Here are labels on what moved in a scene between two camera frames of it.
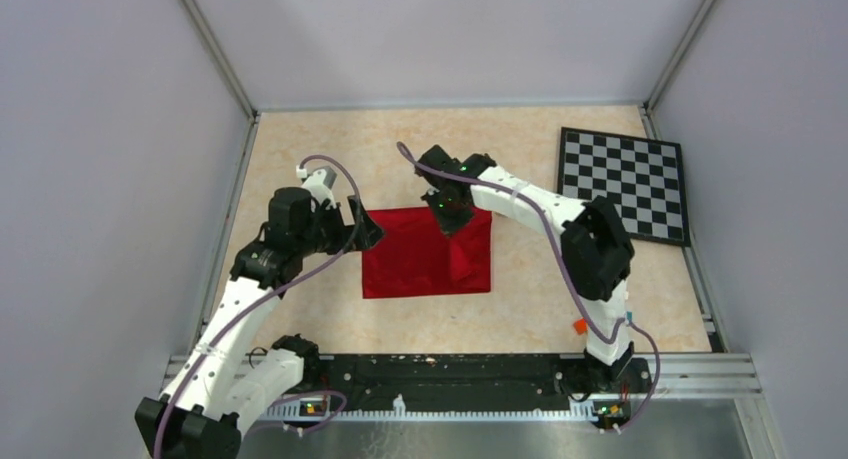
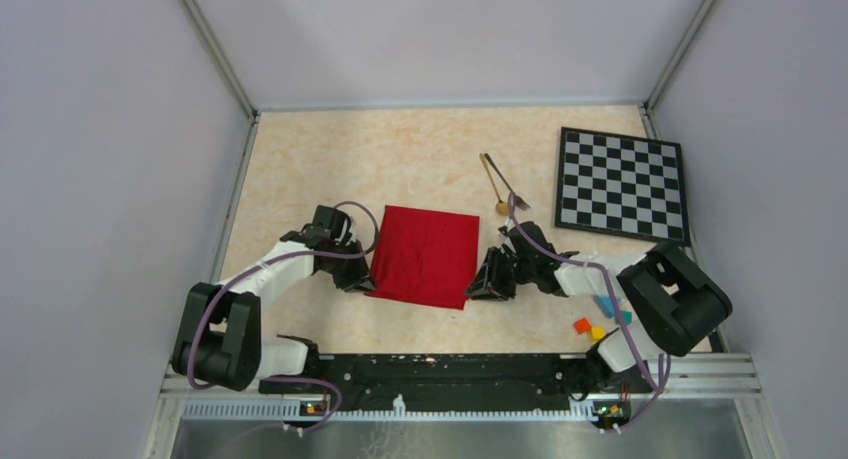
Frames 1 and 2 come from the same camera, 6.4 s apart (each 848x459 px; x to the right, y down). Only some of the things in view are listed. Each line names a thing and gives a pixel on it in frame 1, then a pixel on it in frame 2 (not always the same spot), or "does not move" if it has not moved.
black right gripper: x=449 y=226 -> x=488 y=284
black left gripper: x=344 y=230 -> x=357 y=280
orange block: x=580 y=325 does not move
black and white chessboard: x=645 y=178 does not move
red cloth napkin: x=415 y=259 does not move
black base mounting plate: x=467 y=381 does not move
